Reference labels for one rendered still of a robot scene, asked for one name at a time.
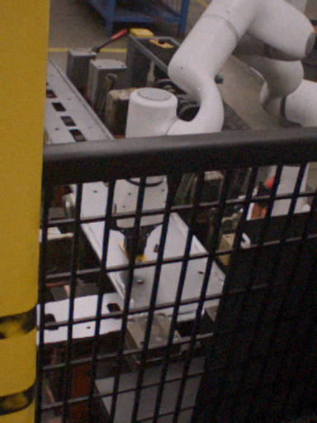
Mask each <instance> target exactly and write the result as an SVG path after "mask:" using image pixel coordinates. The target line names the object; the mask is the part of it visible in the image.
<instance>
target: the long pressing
mask: <svg viewBox="0 0 317 423"><path fill-rule="evenodd" d="M46 82H47V83H48V85H49V86H46V88H45V90H51V91H53V93H54V94H55V96H56V97H54V98H51V99H50V97H49V98H47V97H46V95H45V124H44V128H45V130H46V132H47V135H48V137H49V141H47V144H53V143H65V142H77V141H75V140H74V138H73V136H72V135H71V133H70V132H69V130H80V132H81V133H82V135H83V137H84V138H85V141H92V140H105V139H115V138H114V137H113V136H112V134H111V133H110V131H109V130H108V129H107V128H106V126H105V125H104V123H103V122H102V121H101V120H100V119H99V118H98V117H97V115H96V114H95V112H94V111H93V110H92V108H91V107H90V106H89V104H88V103H87V101H86V100H85V99H84V98H83V97H82V96H81V95H80V93H79V92H78V90H77V89H76V88H75V87H74V85H73V84H72V82H71V81H70V80H69V78H68V77H67V76H66V74H65V73H64V71H63V70H62V69H61V68H60V67H59V66H58V65H57V64H56V63H55V61H54V60H53V59H51V58H47V79H46ZM69 98H70V99H69ZM52 103H60V104H61V105H62V106H63V108H64V110H65V111H66V112H57V111H56V110H55V109H54V107H53V105H52ZM62 116H69V117H70V118H71V119H73V122H74V124H75V125H76V126H66V125H65V124H64V123H63V121H62V120H61V117H62ZM89 127H91V128H89ZM56 129H58V130H56ZM107 194H108V187H106V186H105V185H104V184H103V182H100V183H84V184H83V202H82V206H81V212H82V215H80V217H85V216H100V215H105V212H106V203H107ZM161 227H162V225H161V226H158V227H157V228H156V229H155V230H154V231H151V233H150V237H148V240H147V247H146V248H145V251H144V253H145V255H146V257H147V259H148V260H155V259H157V255H158V253H155V252H154V247H155V244H159V239H160V232H161ZM80 228H82V231H83V234H84V236H85V237H86V239H87V241H88V243H89V245H90V246H91V249H92V251H93V252H94V254H95V255H96V256H97V260H98V262H99V264H101V255H102V238H103V229H104V221H99V222H91V224H86V223H84V225H80ZM187 233H188V226H187V225H186V224H184V221H183V220H182V219H181V217H180V216H179V215H178V214H177V213H172V214H170V217H169V223H168V234H167V239H166V245H165V251H164V256H163V257H164V258H165V259H166V258H172V257H173V256H179V255H183V252H184V248H186V242H187ZM121 240H124V236H123V235H122V234H121V233H120V232H119V231H112V230H111V231H110V240H109V249H108V256H107V265H106V266H113V265H120V264H129V263H130V261H128V259H127V258H126V256H125V253H124V252H123V250H122V248H121V247H120V245H119V241H121ZM201 252H206V250H205V249H204V248H203V245H202V244H201V242H200V241H199V240H198V239H197V238H196V237H195V236H194V235H193V239H192V248H191V253H190V254H195V253H201ZM206 262H207V259H196V260H191V261H189V262H188V267H187V272H186V276H185V280H184V286H183V290H182V300H185V299H190V298H195V297H199V295H200V294H201V288H202V283H203V278H204V274H205V271H206ZM181 267H182V262H179V263H172V264H162V266H161V273H160V278H159V284H158V293H157V299H156V304H160V303H166V302H174V301H175V296H176V295H177V287H178V281H179V277H180V272H181ZM127 271H128V270H127ZM127 271H121V272H115V273H106V275H107V277H108V279H109V281H110V283H111V285H112V287H113V289H114V291H116V292H117V293H119V294H120V295H121V298H122V299H123V301H124V298H125V285H126V278H127ZM199 272H203V274H199ZM154 273H155V266H150V267H144V268H139V269H135V271H134V277H133V284H132V290H131V297H130V309H131V308H136V307H146V306H149V301H150V294H152V289H153V283H154ZM224 278H225V274H223V272H222V270H221V269H220V268H219V266H218V265H217V264H216V262H215V261H214V262H213V266H212V270H211V274H210V278H209V282H208V287H207V291H206V295H209V294H215V293H219V292H221V290H222V287H223V282H224ZM139 281H141V282H142V283H143V284H138V282H139ZM219 301H220V299H219V298H218V299H212V301H208V302H205V303H204V306H203V311H201V319H200V320H202V316H204V311H205V308H208V307H217V306H219ZM156 304H155V305H156ZM197 304H198V303H194V304H189V305H184V306H180V308H179V313H178V319H177V322H176V324H181V323H185V322H189V321H194V320H195V316H196V309H197ZM160 312H165V313H166V314H167V316H168V318H169V320H172V314H173V307H170V308H166V309H160V310H156V311H155V312H154V314H155V313H160Z"/></svg>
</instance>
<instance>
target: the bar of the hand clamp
mask: <svg viewBox="0 0 317 423"><path fill-rule="evenodd" d="M248 169H249V168H247V169H233V170H232V174H231V180H230V183H229V191H228V195H227V199H226V200H230V199H237V198H239V194H240V192H241V190H242V187H243V184H244V180H245V178H246V175H247V172H248ZM234 209H235V206H230V207H225V211H224V216H223V218H225V217H230V218H231V216H232V213H233V211H234ZM217 210H218V207H217V208H215V210H214V212H213V215H212V218H211V221H212V222H215V219H216V215H217Z"/></svg>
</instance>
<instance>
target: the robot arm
mask: <svg viewBox="0 0 317 423"><path fill-rule="evenodd" d="M314 43H315V33H314V28H313V26H312V25H311V23H310V21H309V20H308V19H307V18H306V16H305V14H304V13H303V12H301V11H299V10H298V9H296V8H295V7H293V6H292V5H290V4H288V3H286V2H284V1H282V0H213V1H212V2H211V4H210V5H209V7H208V8H207V9H206V11H205V12H204V13H203V15H202V16H201V18H200V20H199V21H197V22H196V25H195V26H194V27H193V29H192V31H191V32H190V34H189V35H188V36H187V38H186V39H185V40H184V42H183V43H182V45H181V47H179V48H178V49H177V51H176V53H175V55H174V56H173V58H172V60H171V62H170V64H169V66H168V76H169V78H170V79H171V81H172V82H173V83H174V84H175V85H176V86H177V87H179V88H180V89H181V90H183V91H184V92H186V93H187V94H189V95H191V96H192V98H194V99H195V100H196V101H197V102H198V104H199V105H200V109H199V112H198V113H197V115H196V117H195V119H194V120H193V121H190V122H185V121H181V120H179V119H178V118H177V99H176V97H175V96H174V95H173V94H171V93H170V92H168V91H165V90H162V89H157V88H140V89H136V90H135V91H133V92H132V93H131V94H130V104H129V111H128V121H126V129H125V138H131V137H144V136H157V135H182V134H196V133H208V132H220V131H221V129H222V126H223V120H224V110H223V103H222V100H221V96H220V92H219V91H218V88H217V87H216V85H215V82H214V78H215V76H216V75H217V74H218V72H219V71H220V68H221V66H222V65H223V64H224V63H225V62H226V60H227V59H228V58H229V56H230V55H233V56H234V57H235V58H237V59H239V60H241V61H243V63H245V64H246V65H248V66H250V67H251V68H253V69H255V70H256V71H258V72H259V73H260V74H261V75H262V76H263V78H264V80H265V81H266V82H265V84H264V85H263V88H262V91H261V92H260V105H261V107H262V108H263V109H264V110H265V111H266V112H268V113H270V115H272V116H276V117H279V118H283V119H286V120H289V121H294V122H297V123H299V124H300V125H302V127H311V126H317V83H315V82H311V81H307V80H304V79H303V76H304V73H303V68H302V63H301V60H302V59H304V58H305V57H306V56H307V55H308V54H309V53H310V52H311V51H312V49H313V45H314ZM299 169H300V164H284V165H283V168H282V175H281V178H280V180H281V181H280V184H279V185H278V189H277V194H282V193H289V192H294V188H295V185H296V179H297V176H298V173H299ZM166 176H167V175H165V176H155V177H147V179H146V185H145V193H144V205H143V210H146V209H154V208H161V207H165V204H166V198H167V193H168V186H167V178H166ZM139 181H140V178H136V179H127V180H119V181H116V186H115V191H114V198H113V207H112V214H115V213H123V212H130V211H135V209H136V203H137V195H138V188H139ZM290 204H291V198H288V200H281V201H275V202H274V205H273V209H272V216H278V215H286V214H288V211H289V207H290ZM163 216H164V215H157V216H143V217H142V218H141V225H140V226H141V228H140V229H141V230H140V231H139V238H138V244H137V247H138V249H139V250H140V251H139V252H140V254H144V251H145V248H146V247H147V240H148V237H150V233H151V231H154V230H155V229H156V228H157V227H158V226H161V225H162V221H163ZM134 222H135V219H134V218H128V219H120V220H113V221H111V230H112V231H119V232H120V233H121V234H122V235H123V236H124V241H123V249H124V251H126V253H127V254H128V255H129V256H130V251H131V243H132V236H133V229H134Z"/></svg>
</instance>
